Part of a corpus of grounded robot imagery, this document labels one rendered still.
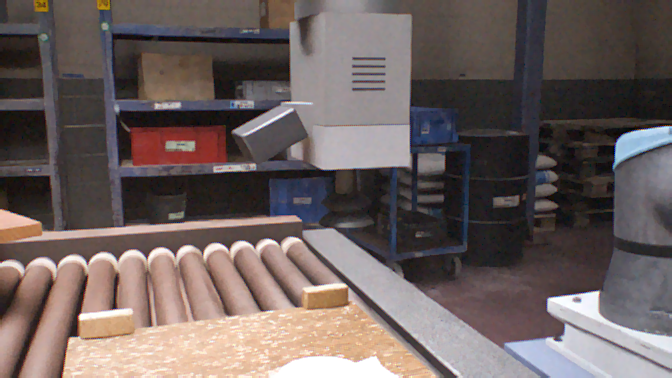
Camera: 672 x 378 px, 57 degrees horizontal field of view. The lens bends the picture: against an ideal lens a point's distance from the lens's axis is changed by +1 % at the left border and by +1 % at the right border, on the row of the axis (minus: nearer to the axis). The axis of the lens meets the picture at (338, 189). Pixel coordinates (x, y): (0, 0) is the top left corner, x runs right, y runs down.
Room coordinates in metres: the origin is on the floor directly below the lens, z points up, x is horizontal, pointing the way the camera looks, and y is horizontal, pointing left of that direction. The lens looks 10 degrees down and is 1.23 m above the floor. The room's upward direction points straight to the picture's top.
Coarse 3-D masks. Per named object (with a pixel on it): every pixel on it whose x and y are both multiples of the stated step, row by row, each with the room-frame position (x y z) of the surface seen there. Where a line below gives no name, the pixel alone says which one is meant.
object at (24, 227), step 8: (0, 216) 0.85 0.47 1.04; (8, 216) 0.85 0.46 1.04; (16, 216) 0.85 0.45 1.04; (0, 224) 0.80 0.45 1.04; (8, 224) 0.80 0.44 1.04; (16, 224) 0.80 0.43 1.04; (24, 224) 0.80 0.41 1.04; (32, 224) 0.81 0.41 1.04; (40, 224) 0.81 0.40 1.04; (0, 232) 0.78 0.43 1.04; (8, 232) 0.78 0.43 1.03; (16, 232) 0.79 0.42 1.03; (24, 232) 0.80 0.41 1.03; (32, 232) 0.80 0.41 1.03; (40, 232) 0.81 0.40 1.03; (0, 240) 0.77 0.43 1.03; (8, 240) 0.78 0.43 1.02
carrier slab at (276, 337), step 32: (224, 320) 0.73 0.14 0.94; (256, 320) 0.73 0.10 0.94; (288, 320) 0.73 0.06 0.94; (320, 320) 0.72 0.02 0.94; (352, 320) 0.72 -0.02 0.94; (96, 352) 0.64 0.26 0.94; (128, 352) 0.63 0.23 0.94; (160, 352) 0.63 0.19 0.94; (192, 352) 0.63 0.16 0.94; (224, 352) 0.63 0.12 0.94; (256, 352) 0.63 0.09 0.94; (288, 352) 0.63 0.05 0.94; (320, 352) 0.63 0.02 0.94; (352, 352) 0.63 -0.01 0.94; (384, 352) 0.63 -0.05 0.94
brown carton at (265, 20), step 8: (264, 0) 4.71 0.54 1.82; (272, 0) 4.60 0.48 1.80; (280, 0) 4.61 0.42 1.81; (288, 0) 4.63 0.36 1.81; (296, 0) 4.65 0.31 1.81; (264, 8) 4.72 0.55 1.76; (272, 8) 4.60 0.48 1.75; (280, 8) 4.61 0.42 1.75; (288, 8) 4.63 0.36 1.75; (264, 16) 4.74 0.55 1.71; (272, 16) 4.60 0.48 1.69; (280, 16) 4.61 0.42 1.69; (288, 16) 4.62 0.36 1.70; (264, 24) 4.75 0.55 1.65; (272, 24) 4.59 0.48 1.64; (280, 24) 4.61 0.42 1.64; (288, 24) 4.63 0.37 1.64
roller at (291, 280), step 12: (264, 240) 1.18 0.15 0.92; (264, 252) 1.12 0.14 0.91; (276, 252) 1.09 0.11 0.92; (264, 264) 1.11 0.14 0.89; (276, 264) 1.04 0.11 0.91; (288, 264) 1.02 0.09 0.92; (276, 276) 1.01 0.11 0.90; (288, 276) 0.96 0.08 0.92; (300, 276) 0.95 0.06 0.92; (288, 288) 0.93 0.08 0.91; (300, 288) 0.90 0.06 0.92; (300, 300) 0.87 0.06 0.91
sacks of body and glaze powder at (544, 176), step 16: (432, 160) 4.88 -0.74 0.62; (544, 160) 5.07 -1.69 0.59; (384, 176) 5.37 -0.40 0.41; (400, 176) 5.12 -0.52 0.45; (432, 176) 4.72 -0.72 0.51; (544, 176) 5.03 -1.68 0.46; (400, 192) 5.09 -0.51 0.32; (432, 192) 4.81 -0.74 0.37; (544, 192) 5.01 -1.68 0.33; (384, 208) 5.40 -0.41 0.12; (400, 208) 5.12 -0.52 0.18; (432, 208) 4.78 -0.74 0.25; (544, 208) 5.02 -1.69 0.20; (544, 224) 5.03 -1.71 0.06
